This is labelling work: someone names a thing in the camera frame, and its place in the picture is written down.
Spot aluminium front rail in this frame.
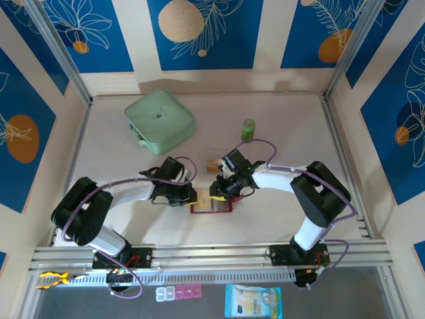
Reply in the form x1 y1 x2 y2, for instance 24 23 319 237
28 239 394 274

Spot blue wet wipes packet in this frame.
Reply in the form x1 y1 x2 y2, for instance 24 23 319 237
224 284 283 318

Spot mint green zip pouch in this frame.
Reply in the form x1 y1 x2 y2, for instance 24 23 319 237
124 88 197 156

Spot white pill box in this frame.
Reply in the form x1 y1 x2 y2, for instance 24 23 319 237
155 285 176 302

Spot pink pill box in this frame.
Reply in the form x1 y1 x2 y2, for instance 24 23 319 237
174 284 203 300

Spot black connector board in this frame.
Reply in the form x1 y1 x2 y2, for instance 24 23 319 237
294 268 330 290
105 268 136 289

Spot aluminium frame post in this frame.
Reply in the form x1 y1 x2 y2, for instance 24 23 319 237
25 0 94 106
323 0 386 100

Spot aluminium table side rail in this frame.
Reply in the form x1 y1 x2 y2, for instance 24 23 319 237
321 96 372 240
49 98 94 247

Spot yellow black pliers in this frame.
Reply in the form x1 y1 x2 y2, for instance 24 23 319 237
35 270 90 290

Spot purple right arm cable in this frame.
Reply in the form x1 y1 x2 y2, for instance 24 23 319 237
232 138 353 290

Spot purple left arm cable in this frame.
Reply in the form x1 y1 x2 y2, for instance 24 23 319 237
61 156 199 299

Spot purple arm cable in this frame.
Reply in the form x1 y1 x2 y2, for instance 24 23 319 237
232 138 353 290
61 156 199 299

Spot grey slotted cable duct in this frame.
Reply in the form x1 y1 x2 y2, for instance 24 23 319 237
68 269 296 287

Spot small green can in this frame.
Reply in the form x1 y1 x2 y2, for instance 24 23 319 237
241 118 256 142

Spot red leather card holder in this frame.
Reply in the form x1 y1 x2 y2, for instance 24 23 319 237
189 195 245 215

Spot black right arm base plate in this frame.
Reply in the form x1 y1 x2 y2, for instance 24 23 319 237
268 243 331 266

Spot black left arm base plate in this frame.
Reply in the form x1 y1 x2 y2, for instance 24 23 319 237
92 247 153 269

